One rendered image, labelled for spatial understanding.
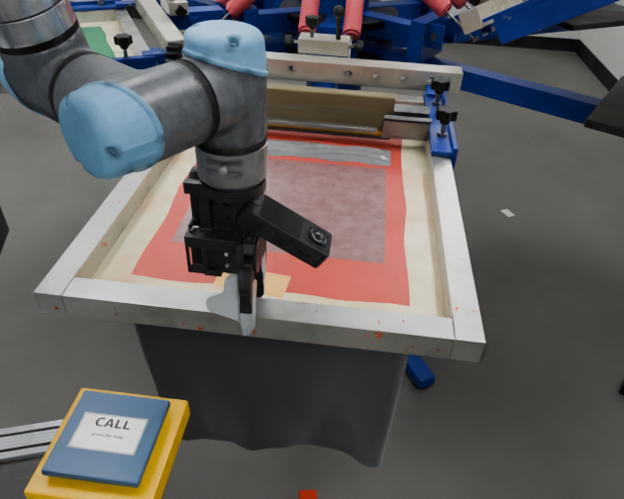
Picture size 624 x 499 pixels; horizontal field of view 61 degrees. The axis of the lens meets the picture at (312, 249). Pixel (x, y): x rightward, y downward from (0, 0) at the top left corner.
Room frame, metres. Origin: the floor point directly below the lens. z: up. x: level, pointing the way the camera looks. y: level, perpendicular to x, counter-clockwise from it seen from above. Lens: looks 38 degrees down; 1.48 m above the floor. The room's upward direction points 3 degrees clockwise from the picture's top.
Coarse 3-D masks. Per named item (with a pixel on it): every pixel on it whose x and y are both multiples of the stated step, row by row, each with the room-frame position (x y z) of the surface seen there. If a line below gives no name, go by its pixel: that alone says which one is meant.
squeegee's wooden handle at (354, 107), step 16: (272, 96) 1.07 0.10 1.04; (288, 96) 1.07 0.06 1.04; (304, 96) 1.06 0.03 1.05; (320, 96) 1.06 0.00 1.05; (336, 96) 1.06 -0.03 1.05; (352, 96) 1.06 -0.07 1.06; (368, 96) 1.05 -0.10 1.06; (384, 96) 1.06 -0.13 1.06; (272, 112) 1.07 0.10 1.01; (288, 112) 1.07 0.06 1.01; (304, 112) 1.06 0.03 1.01; (320, 112) 1.06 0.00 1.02; (336, 112) 1.06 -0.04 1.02; (352, 112) 1.06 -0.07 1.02; (368, 112) 1.05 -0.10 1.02; (384, 112) 1.05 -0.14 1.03
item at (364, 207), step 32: (320, 160) 0.96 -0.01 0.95; (320, 192) 0.84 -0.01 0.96; (352, 192) 0.85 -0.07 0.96; (384, 192) 0.85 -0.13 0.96; (320, 224) 0.74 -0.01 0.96; (352, 224) 0.75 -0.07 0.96; (384, 224) 0.75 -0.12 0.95; (288, 256) 0.65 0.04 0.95; (352, 256) 0.66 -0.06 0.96; (384, 256) 0.66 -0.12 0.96; (288, 288) 0.58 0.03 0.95; (320, 288) 0.58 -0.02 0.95; (352, 288) 0.58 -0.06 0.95; (384, 288) 0.59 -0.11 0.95
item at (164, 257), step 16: (272, 160) 0.95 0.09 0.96; (288, 160) 0.96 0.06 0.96; (272, 176) 0.89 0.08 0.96; (288, 176) 0.89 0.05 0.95; (176, 192) 0.82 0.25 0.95; (272, 192) 0.83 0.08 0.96; (288, 192) 0.84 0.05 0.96; (176, 208) 0.77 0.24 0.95; (176, 224) 0.72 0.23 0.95; (160, 240) 0.67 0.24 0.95; (176, 240) 0.68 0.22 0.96; (144, 256) 0.63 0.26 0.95; (160, 256) 0.63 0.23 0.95; (176, 256) 0.63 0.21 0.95; (272, 256) 0.65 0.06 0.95; (144, 272) 0.59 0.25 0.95; (160, 272) 0.60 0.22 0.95; (176, 272) 0.60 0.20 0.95; (192, 272) 0.60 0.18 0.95
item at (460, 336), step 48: (144, 192) 0.79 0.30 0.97; (432, 192) 0.84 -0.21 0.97; (96, 240) 0.62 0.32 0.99; (48, 288) 0.51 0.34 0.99; (96, 288) 0.52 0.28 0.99; (144, 288) 0.52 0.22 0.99; (288, 336) 0.48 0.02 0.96; (336, 336) 0.47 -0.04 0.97; (384, 336) 0.47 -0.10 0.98; (432, 336) 0.46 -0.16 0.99; (480, 336) 0.47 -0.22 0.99
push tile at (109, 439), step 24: (96, 408) 0.35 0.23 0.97; (120, 408) 0.35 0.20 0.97; (144, 408) 0.35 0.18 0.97; (168, 408) 0.36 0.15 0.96; (72, 432) 0.32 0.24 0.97; (96, 432) 0.32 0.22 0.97; (120, 432) 0.32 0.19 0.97; (144, 432) 0.32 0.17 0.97; (72, 456) 0.29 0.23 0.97; (96, 456) 0.29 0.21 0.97; (120, 456) 0.29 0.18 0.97; (144, 456) 0.29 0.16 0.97; (96, 480) 0.27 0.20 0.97; (120, 480) 0.27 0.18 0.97
